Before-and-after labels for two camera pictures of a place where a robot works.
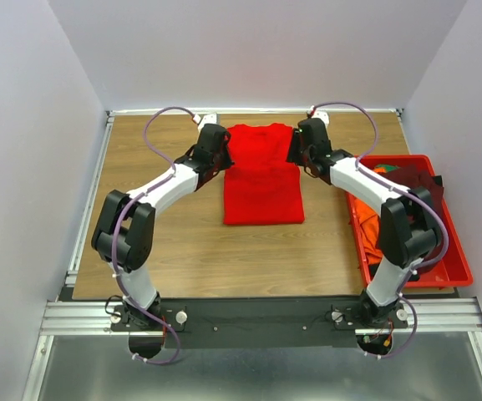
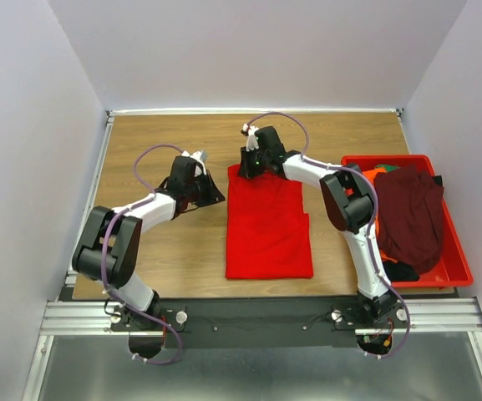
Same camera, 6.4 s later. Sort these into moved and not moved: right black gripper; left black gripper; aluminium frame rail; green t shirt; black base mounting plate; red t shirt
Moved: red t shirt; right black gripper; left black gripper
Not moved: aluminium frame rail; black base mounting plate; green t shirt
